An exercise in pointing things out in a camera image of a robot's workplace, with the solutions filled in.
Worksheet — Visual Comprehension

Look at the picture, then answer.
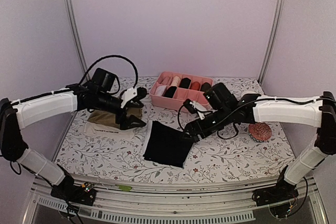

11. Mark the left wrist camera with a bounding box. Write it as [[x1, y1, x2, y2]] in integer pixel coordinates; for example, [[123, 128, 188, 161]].
[[120, 87, 138, 109]]

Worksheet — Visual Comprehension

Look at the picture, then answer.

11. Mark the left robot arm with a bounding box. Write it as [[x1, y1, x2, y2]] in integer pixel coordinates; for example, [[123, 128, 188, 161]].
[[1, 55, 147, 200]]

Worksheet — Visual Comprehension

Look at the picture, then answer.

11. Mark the red rolled underwear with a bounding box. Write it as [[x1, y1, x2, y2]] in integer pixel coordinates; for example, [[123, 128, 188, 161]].
[[190, 81, 201, 91]]

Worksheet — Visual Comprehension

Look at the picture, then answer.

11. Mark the red patterned bowl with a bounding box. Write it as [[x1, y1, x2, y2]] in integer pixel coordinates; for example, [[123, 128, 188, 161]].
[[248, 123, 272, 143]]

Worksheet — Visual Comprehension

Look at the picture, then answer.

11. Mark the olive rolled underwear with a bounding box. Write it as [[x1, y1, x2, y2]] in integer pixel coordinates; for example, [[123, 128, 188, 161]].
[[200, 82, 212, 92]]

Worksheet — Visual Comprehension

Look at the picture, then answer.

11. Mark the white bowl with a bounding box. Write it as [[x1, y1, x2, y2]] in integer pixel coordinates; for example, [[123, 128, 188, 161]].
[[241, 91, 259, 97]]

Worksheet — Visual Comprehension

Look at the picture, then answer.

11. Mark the black rolled underwear front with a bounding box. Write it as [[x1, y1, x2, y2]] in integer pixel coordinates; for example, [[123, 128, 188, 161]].
[[163, 86, 177, 98]]

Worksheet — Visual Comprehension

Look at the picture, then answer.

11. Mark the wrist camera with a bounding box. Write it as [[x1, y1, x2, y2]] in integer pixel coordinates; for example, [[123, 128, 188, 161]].
[[190, 101, 207, 120], [120, 87, 138, 109]]

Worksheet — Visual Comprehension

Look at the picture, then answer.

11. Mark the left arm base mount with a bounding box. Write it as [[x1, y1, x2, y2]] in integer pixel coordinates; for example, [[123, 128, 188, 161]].
[[50, 179, 97, 206]]

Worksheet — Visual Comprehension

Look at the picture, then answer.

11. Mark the beige rolled underwear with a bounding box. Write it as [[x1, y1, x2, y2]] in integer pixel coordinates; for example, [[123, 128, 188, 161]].
[[171, 76, 181, 87]]

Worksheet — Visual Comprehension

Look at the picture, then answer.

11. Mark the left aluminium frame post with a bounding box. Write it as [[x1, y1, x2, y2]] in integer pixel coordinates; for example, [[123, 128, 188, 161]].
[[64, 0, 87, 73]]

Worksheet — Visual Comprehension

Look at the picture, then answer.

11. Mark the black rolled underwear back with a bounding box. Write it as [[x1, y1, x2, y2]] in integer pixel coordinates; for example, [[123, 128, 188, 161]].
[[179, 78, 191, 89]]

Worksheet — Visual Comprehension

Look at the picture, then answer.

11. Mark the floral table mat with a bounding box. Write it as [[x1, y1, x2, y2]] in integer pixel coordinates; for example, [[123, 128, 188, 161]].
[[56, 97, 295, 184]]

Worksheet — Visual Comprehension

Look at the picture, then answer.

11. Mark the right aluminium frame post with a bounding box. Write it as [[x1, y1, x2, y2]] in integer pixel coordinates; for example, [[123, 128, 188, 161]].
[[258, 0, 285, 86]]

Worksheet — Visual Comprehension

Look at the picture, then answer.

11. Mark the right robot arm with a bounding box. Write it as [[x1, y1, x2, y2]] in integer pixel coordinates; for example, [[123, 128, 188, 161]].
[[183, 82, 335, 201]]

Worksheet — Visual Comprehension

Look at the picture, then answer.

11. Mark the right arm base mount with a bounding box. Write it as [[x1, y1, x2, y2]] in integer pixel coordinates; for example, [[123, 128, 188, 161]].
[[251, 178, 299, 219]]

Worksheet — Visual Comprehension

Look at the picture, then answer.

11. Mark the white folded cloth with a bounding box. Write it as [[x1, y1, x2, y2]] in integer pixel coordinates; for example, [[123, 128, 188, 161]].
[[154, 86, 166, 96]]

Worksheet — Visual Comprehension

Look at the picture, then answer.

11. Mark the pink folded cloth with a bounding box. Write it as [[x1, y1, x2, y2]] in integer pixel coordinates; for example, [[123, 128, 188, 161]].
[[161, 76, 172, 86]]

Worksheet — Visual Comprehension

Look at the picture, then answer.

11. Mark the aluminium front rail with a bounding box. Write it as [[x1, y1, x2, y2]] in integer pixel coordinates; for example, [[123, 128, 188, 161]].
[[23, 175, 330, 223]]

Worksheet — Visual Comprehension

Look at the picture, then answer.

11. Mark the green tape scrap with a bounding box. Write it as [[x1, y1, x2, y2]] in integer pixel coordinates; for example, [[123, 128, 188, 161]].
[[118, 185, 132, 192]]

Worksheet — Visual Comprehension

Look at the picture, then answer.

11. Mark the black rolled underwear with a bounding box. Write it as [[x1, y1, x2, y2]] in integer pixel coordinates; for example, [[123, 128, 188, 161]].
[[163, 86, 177, 98], [179, 78, 191, 89]]

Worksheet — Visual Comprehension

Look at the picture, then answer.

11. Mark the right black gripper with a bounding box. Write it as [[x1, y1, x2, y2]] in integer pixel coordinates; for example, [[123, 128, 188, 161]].
[[180, 105, 232, 142]]

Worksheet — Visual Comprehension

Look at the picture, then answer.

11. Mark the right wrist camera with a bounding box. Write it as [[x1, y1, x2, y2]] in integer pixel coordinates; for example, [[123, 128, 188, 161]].
[[190, 101, 207, 120]]

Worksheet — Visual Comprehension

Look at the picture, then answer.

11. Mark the khaki underwear cream waistband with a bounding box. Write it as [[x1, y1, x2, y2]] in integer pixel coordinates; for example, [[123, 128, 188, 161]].
[[83, 110, 143, 138]]

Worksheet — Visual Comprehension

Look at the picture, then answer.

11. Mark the pink divided storage box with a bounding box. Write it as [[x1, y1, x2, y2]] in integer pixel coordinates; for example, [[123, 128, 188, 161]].
[[149, 71, 214, 111]]

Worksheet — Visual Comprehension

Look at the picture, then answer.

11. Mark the black underwear white trim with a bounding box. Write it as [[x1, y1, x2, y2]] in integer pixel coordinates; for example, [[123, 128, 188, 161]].
[[143, 121, 194, 168]]

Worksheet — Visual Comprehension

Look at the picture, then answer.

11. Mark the aluminium frame post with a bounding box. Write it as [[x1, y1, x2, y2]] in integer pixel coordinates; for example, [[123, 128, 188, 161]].
[[258, 0, 285, 86], [64, 0, 87, 73]]

